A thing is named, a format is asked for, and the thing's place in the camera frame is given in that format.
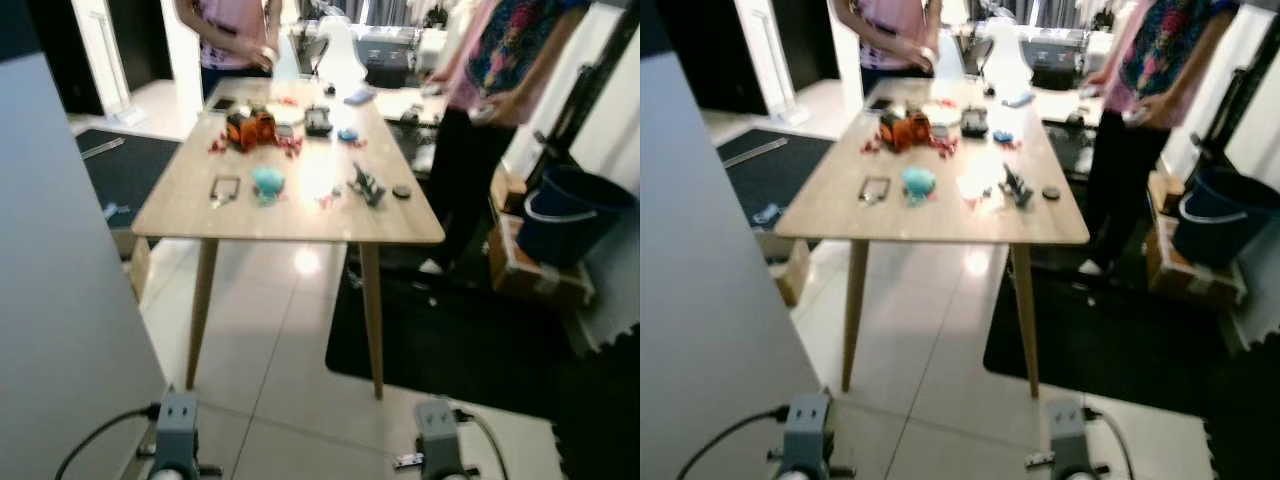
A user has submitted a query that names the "white board panel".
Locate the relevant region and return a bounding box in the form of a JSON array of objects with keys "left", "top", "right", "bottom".
[
  {"left": 640, "top": 50, "right": 821, "bottom": 480},
  {"left": 0, "top": 50, "right": 169, "bottom": 480}
]

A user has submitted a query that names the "taped cardboard box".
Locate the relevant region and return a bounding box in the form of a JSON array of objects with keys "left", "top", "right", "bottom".
[
  {"left": 1143, "top": 212, "right": 1249, "bottom": 306},
  {"left": 487, "top": 212, "right": 596, "bottom": 309}
]

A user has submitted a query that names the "grey foam floor mat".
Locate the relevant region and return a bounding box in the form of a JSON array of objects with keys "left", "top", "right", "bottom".
[
  {"left": 560, "top": 200, "right": 641, "bottom": 356},
  {"left": 1225, "top": 200, "right": 1280, "bottom": 351}
]

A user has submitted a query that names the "light wooden table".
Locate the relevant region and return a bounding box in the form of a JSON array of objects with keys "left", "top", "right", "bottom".
[
  {"left": 775, "top": 78, "right": 1091, "bottom": 399},
  {"left": 132, "top": 78, "right": 446, "bottom": 401}
]

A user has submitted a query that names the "grey plastic stand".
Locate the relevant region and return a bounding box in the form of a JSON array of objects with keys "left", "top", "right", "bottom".
[
  {"left": 1000, "top": 165, "right": 1037, "bottom": 209},
  {"left": 348, "top": 163, "right": 388, "bottom": 209}
]

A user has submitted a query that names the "small wooden box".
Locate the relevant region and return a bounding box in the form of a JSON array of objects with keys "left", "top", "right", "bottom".
[
  {"left": 490, "top": 165, "right": 528, "bottom": 213},
  {"left": 1148, "top": 170, "right": 1186, "bottom": 213}
]

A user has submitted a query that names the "person in colourful shirt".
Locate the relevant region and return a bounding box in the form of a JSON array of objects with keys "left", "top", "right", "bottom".
[
  {"left": 420, "top": 0, "right": 591, "bottom": 276},
  {"left": 1078, "top": 0, "right": 1241, "bottom": 276}
]

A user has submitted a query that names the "teal plush toy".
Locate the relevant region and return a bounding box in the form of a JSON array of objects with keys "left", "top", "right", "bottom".
[
  {"left": 250, "top": 165, "right": 288, "bottom": 206},
  {"left": 901, "top": 165, "right": 939, "bottom": 206}
]

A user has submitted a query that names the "dark blue bucket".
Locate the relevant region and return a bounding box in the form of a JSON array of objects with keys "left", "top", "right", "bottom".
[
  {"left": 1172, "top": 165, "right": 1280, "bottom": 269},
  {"left": 517, "top": 165, "right": 636, "bottom": 269}
]

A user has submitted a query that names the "low black side table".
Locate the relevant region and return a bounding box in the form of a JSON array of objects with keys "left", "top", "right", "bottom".
[
  {"left": 1035, "top": 88, "right": 1111, "bottom": 151},
  {"left": 372, "top": 85, "right": 456, "bottom": 151}
]

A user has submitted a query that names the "black equipment case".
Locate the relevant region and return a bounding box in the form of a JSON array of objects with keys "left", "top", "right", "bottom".
[
  {"left": 1020, "top": 28, "right": 1086, "bottom": 91},
  {"left": 355, "top": 25, "right": 421, "bottom": 89}
]

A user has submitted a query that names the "white chair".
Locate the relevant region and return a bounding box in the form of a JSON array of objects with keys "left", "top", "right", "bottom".
[
  {"left": 980, "top": 15, "right": 1034, "bottom": 89},
  {"left": 315, "top": 15, "right": 369, "bottom": 89}
]

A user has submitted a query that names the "white floor stand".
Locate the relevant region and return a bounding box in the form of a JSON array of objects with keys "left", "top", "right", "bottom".
[
  {"left": 70, "top": 0, "right": 146, "bottom": 126},
  {"left": 733, "top": 0, "right": 811, "bottom": 126}
]

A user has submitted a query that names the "person in dark shorts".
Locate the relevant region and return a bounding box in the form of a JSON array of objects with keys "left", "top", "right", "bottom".
[
  {"left": 832, "top": 0, "right": 943, "bottom": 96},
  {"left": 175, "top": 0, "right": 284, "bottom": 101}
]

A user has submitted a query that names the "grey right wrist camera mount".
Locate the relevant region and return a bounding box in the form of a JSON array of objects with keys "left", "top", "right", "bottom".
[
  {"left": 415, "top": 398, "right": 463, "bottom": 473},
  {"left": 1047, "top": 398, "right": 1093, "bottom": 473}
]

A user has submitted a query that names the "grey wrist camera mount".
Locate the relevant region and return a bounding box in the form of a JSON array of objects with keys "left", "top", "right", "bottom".
[
  {"left": 152, "top": 390, "right": 201, "bottom": 473},
  {"left": 1047, "top": 398, "right": 1093, "bottom": 473},
  {"left": 415, "top": 398, "right": 463, "bottom": 473},
  {"left": 783, "top": 392, "right": 833, "bottom": 473}
]

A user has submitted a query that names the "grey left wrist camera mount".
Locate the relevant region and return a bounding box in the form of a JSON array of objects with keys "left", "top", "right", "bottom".
[
  {"left": 152, "top": 390, "right": 201, "bottom": 473},
  {"left": 783, "top": 392, "right": 833, "bottom": 473}
]

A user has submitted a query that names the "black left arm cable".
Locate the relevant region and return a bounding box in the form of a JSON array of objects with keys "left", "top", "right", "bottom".
[
  {"left": 678, "top": 405, "right": 791, "bottom": 480},
  {"left": 55, "top": 405, "right": 161, "bottom": 480}
]

